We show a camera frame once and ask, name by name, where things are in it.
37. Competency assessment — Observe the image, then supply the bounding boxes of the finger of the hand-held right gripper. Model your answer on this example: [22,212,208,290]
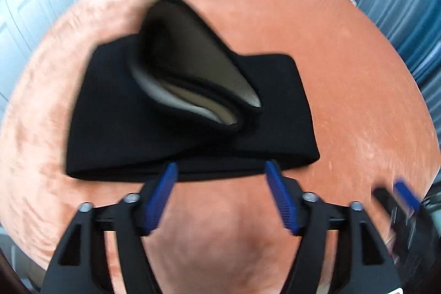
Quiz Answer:
[372,179,435,267]

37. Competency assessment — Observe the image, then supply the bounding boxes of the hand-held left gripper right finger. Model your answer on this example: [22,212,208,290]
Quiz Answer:
[263,160,402,294]

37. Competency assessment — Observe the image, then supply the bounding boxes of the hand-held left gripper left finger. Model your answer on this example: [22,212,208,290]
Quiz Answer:
[41,161,180,294]

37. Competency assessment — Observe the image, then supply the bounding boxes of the black pants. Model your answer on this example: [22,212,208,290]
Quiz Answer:
[65,0,321,184]

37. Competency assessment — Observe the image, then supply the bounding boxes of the orange plush blanket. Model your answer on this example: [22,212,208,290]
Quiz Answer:
[0,0,441,294]

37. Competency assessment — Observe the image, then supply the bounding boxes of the white panelled wardrobe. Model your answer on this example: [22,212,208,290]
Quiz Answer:
[0,0,95,102]

